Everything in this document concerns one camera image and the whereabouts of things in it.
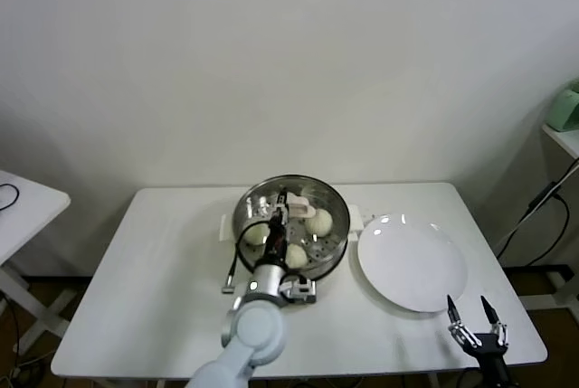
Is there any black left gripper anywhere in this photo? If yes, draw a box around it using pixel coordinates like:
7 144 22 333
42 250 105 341
263 187 292 268

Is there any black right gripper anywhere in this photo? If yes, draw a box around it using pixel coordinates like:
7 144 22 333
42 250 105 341
446 294 519 388

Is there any round glass pot lid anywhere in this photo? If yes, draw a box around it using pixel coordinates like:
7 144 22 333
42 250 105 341
233 174 352 281

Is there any white steamed baozi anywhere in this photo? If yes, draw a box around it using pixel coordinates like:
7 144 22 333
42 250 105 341
306 208 335 239
285 243 309 270
243 222 271 244

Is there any stainless steel steamer basket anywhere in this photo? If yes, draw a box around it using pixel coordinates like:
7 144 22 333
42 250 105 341
219 174 365 283

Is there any white round plate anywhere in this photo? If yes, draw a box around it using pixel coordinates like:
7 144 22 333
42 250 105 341
356 213 469 314

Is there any black inline adapter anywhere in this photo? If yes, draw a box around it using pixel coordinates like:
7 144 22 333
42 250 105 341
527 182 556 212

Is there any pale green container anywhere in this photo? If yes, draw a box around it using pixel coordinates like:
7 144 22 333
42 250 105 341
545 81 579 134

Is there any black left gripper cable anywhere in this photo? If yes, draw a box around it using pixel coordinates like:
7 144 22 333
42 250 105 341
221 222 272 294

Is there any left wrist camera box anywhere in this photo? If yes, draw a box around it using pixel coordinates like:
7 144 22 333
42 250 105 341
278 275 318 304

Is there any black room cable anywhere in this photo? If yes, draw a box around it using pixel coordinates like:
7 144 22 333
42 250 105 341
499 193 571 268

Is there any white room cable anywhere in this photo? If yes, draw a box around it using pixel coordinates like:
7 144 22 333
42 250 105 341
495 166 579 253

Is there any thin black looped cable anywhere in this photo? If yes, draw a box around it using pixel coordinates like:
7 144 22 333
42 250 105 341
0 182 22 213

